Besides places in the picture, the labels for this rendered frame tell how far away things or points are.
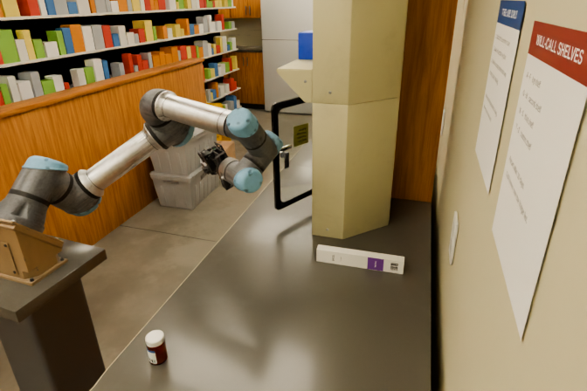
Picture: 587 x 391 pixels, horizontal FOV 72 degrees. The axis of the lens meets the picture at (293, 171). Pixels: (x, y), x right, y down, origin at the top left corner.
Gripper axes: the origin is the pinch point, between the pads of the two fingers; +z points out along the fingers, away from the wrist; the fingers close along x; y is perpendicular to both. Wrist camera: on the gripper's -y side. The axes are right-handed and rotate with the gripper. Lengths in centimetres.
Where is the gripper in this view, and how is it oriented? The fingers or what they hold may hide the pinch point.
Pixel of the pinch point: (204, 158)
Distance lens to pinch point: 147.9
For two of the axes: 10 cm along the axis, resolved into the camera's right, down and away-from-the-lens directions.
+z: -5.8, -2.7, 7.7
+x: -7.4, 5.6, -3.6
